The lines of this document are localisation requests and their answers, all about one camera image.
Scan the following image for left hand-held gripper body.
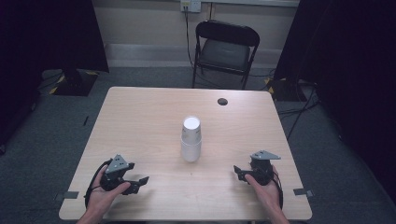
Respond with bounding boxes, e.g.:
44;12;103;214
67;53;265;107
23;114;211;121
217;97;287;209
100;154;135;192

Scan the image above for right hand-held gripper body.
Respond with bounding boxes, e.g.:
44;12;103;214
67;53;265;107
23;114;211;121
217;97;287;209
248;150;282;187

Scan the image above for person's right hand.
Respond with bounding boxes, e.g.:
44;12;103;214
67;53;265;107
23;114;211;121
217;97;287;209
244;165;282;217

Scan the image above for person's left hand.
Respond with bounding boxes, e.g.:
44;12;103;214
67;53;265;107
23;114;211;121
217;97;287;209
87;167;132;219

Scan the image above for grey tape strip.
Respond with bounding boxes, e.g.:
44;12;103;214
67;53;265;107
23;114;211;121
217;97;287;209
292;188;315;198
53;190;80;202

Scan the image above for black stand base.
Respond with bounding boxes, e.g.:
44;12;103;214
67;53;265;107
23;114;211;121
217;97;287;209
266;77;308;103
49;68;100;97

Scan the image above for black folding chair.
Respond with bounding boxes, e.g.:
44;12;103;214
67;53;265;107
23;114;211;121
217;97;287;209
191;20;262;91

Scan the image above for black curtain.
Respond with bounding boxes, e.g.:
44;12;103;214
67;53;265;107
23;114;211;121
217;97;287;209
273;0;396;198
0;0;110;147

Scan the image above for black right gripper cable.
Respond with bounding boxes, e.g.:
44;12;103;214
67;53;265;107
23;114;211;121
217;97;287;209
272;171;285;210

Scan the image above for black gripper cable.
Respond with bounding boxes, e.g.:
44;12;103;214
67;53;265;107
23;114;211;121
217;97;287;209
83;159;114;209
272;171;285;210

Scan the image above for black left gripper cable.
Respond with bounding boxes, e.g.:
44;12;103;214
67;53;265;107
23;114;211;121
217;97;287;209
83;159;114;209

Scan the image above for black floor cables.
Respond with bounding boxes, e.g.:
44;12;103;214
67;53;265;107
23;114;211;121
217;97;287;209
276;81;322;142

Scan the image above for black power cable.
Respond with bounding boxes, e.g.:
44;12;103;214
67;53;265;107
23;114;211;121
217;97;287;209
184;6;225;90

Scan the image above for white wall trunking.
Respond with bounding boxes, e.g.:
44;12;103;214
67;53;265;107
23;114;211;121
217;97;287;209
200;0;301;7

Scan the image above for white wall socket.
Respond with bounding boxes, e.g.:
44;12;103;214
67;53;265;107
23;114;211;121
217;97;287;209
179;0;203;14

